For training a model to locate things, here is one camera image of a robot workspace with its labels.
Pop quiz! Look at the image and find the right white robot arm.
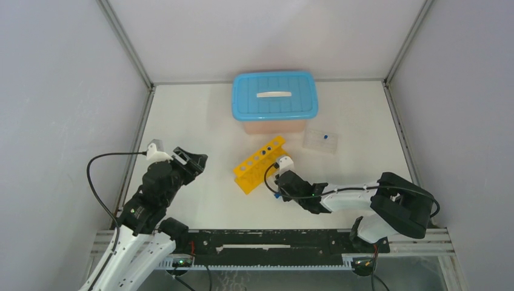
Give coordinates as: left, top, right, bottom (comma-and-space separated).
275, 170, 441, 252

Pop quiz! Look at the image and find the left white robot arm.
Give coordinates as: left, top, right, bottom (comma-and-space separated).
81, 142, 208, 290

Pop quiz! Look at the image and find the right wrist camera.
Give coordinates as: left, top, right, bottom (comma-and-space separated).
277, 155, 295, 175

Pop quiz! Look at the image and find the right black cable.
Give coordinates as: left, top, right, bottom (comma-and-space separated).
263, 162, 442, 219

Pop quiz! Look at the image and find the blue plastic box lid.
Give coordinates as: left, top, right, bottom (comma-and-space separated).
232, 71, 319, 122

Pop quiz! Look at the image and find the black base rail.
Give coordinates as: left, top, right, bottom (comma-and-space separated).
172, 227, 390, 267

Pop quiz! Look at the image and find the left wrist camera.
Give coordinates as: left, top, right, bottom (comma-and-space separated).
145, 139, 172, 163

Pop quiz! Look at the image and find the clear plastic well plate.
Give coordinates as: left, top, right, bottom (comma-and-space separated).
302, 129, 339, 154

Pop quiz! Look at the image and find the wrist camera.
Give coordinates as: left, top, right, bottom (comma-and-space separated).
277, 155, 295, 175
145, 139, 172, 163

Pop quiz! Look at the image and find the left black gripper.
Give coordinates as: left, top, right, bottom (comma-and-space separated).
162, 146, 207, 207

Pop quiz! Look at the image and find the pink plastic storage box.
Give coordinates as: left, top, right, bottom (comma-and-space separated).
242, 119, 307, 135

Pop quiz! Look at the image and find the yellow test tube rack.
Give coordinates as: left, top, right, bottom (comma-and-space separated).
233, 136, 288, 195

